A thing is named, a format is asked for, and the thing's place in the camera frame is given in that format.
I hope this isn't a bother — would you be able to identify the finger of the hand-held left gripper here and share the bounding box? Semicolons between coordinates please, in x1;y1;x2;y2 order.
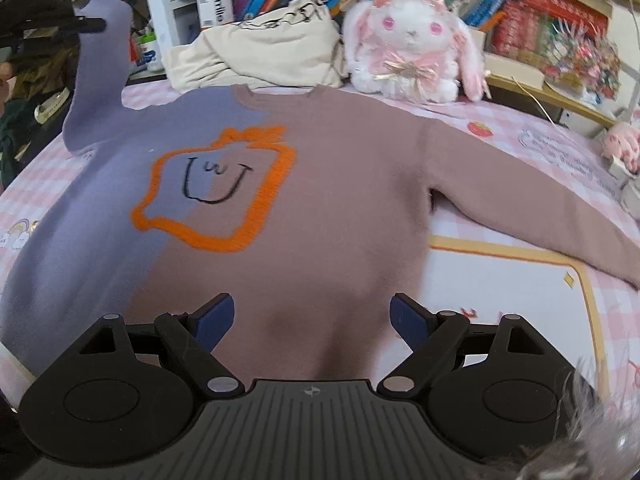
16;16;107;36

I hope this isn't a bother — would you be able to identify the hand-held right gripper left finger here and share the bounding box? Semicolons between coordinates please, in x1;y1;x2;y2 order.
72;292;246;398

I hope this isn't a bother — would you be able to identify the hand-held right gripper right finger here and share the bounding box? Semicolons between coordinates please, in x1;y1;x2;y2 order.
377;292;551;397

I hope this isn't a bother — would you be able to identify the purple and pink sweater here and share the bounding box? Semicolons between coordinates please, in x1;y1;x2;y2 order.
0;0;640;391

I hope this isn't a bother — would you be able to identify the white wristwatch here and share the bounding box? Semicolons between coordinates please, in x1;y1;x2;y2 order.
32;87;71;123

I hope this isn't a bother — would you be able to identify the white bottle with green cap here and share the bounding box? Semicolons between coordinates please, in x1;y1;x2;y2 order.
136;32;165;73

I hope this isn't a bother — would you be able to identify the white bookshelf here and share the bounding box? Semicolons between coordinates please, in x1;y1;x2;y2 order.
140;0;226;61

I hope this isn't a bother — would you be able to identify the pink checkered printed table mat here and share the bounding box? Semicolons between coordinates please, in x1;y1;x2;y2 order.
0;77;640;411

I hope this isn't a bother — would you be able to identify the black bag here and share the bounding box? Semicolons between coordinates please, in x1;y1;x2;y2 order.
0;100;66;191

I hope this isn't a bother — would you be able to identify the white toothbrush box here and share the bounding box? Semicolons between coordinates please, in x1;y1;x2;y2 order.
196;0;235;29

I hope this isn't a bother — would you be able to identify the cream tote bag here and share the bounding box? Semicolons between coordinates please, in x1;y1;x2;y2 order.
162;0;348;93

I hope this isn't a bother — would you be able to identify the grey furry sleeve cuff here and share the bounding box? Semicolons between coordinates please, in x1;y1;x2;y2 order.
550;357;640;480

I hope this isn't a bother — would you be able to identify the white plastic box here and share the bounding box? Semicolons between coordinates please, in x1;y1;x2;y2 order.
607;157;640;211

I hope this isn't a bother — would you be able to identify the wooden shelf board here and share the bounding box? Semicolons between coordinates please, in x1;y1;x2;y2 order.
485;52;618;126

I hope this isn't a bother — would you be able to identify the pink pig plush toy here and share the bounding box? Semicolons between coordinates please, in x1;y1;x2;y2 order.
600;121;640;173

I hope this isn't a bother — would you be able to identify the white bunny plush toy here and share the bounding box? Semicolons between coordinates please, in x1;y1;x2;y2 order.
341;0;493;102

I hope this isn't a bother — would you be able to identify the colourful bead tree ornament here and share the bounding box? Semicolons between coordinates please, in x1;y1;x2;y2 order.
542;15;623;101

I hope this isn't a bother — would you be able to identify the white cable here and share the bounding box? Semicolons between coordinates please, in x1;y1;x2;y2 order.
512;77;556;123

